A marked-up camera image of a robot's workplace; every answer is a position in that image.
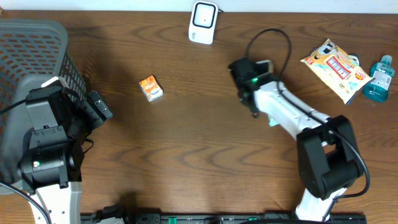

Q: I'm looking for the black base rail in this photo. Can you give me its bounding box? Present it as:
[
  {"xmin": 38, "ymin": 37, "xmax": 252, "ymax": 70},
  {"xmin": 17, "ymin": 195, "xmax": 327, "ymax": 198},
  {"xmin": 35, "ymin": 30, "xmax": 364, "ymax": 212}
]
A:
[{"xmin": 80, "ymin": 212, "xmax": 368, "ymax": 224}]

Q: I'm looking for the small green round-logo box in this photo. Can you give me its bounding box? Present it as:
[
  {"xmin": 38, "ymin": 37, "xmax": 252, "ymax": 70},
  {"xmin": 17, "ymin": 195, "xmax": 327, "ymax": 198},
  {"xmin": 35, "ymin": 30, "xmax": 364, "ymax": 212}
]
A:
[{"xmin": 349, "ymin": 55, "xmax": 361, "ymax": 66}]

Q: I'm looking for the teal snack pack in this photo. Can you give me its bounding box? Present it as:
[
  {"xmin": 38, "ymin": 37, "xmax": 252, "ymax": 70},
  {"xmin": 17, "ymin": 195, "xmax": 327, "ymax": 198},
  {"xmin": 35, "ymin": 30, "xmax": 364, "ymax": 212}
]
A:
[{"xmin": 268, "ymin": 115, "xmax": 279, "ymax": 127}]

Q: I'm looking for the grey plastic mesh basket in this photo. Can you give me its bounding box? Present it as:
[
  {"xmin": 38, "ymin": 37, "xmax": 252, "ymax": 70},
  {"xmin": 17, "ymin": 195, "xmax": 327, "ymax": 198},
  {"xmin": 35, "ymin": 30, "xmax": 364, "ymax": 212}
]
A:
[{"xmin": 1, "ymin": 19, "xmax": 86, "ymax": 189}]

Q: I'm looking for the small orange packet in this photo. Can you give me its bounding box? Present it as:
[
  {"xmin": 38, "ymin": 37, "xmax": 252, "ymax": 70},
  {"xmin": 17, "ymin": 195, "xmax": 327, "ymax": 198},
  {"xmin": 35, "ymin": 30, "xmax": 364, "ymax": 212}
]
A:
[{"xmin": 139, "ymin": 75, "xmax": 164, "ymax": 102}]

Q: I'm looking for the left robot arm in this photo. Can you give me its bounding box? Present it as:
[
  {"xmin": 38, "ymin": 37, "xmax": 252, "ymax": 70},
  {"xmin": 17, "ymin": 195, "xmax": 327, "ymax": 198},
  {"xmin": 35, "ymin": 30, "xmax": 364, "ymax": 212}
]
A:
[{"xmin": 19, "ymin": 86, "xmax": 113, "ymax": 223}]

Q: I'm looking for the yellow snack bag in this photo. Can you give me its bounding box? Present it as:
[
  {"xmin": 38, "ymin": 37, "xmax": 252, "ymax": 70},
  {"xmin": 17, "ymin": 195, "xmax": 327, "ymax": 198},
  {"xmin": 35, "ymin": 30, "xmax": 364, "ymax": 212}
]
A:
[{"xmin": 301, "ymin": 39, "xmax": 373, "ymax": 105}]

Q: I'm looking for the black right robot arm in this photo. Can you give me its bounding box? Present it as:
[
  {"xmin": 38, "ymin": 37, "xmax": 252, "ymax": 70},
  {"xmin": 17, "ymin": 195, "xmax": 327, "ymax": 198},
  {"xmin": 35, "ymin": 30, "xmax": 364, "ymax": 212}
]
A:
[{"xmin": 233, "ymin": 73, "xmax": 369, "ymax": 222}]

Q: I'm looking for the blue mouthwash bottle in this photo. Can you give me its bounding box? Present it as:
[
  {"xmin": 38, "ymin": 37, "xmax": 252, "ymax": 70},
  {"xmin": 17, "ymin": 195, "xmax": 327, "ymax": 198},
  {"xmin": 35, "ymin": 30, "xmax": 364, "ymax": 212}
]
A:
[{"xmin": 363, "ymin": 55, "xmax": 395, "ymax": 103}]

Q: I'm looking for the white barcode scanner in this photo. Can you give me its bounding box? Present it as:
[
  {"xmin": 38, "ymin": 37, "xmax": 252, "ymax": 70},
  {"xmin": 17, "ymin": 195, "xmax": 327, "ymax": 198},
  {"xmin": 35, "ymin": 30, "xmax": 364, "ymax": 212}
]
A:
[{"xmin": 188, "ymin": 1, "xmax": 219, "ymax": 45}]

